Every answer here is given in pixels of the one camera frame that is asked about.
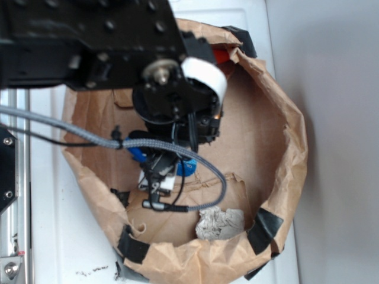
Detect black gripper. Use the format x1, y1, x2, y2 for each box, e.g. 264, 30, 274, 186
132, 32, 227, 145

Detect blue sponge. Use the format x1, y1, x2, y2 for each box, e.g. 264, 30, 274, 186
120, 137, 197, 180

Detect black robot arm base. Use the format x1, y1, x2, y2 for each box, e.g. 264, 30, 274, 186
0, 128, 17, 214

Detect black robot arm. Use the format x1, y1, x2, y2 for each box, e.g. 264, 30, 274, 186
1, 1, 227, 145

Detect brown paper bag tray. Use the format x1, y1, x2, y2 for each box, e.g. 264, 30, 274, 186
60, 18, 309, 284

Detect crumpled grey paper ball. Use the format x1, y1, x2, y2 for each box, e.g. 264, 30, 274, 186
195, 206, 245, 240

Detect grey braided cable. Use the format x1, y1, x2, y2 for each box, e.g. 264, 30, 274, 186
0, 106, 228, 213

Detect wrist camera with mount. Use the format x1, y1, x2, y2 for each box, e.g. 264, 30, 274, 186
138, 151, 189, 212

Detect aluminium frame rail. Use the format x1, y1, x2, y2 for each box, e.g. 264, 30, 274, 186
0, 88, 32, 284

